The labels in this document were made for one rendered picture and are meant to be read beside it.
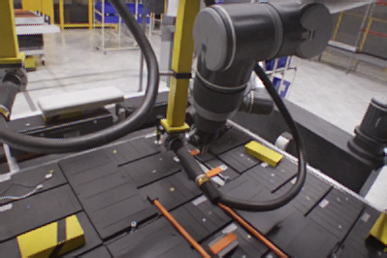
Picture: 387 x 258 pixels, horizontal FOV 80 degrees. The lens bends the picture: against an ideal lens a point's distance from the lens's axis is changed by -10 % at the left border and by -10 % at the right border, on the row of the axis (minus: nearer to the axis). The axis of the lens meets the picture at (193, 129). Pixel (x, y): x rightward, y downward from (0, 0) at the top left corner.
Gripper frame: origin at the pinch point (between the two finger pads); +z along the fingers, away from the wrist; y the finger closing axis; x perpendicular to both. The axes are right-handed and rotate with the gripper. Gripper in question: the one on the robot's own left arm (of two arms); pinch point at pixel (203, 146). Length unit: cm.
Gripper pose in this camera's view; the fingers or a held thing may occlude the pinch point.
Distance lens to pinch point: 69.1
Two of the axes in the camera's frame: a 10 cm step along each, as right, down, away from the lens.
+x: -4.1, -7.4, 5.3
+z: -1.2, 6.2, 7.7
